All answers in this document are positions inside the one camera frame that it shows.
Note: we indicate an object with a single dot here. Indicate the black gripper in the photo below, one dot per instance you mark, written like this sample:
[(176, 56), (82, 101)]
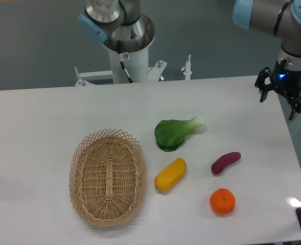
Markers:
[(285, 82)]

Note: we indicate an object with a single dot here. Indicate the orange tangerine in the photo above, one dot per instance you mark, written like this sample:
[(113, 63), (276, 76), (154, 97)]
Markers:
[(222, 201)]

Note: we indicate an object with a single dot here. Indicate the oval wicker basket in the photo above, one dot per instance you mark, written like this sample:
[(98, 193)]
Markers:
[(107, 180)]

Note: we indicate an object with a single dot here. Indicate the purple sweet potato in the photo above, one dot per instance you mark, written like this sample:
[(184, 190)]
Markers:
[(225, 161)]

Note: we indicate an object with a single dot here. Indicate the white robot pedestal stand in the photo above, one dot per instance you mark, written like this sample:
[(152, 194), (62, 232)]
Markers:
[(128, 49)]

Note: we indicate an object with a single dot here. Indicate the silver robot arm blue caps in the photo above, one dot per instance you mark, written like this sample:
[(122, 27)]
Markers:
[(281, 19)]

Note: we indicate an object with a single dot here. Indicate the green bok choy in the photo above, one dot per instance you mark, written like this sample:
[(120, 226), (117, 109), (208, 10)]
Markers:
[(171, 134)]

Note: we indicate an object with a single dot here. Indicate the yellow mango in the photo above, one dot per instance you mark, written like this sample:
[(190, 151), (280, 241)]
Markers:
[(170, 175)]

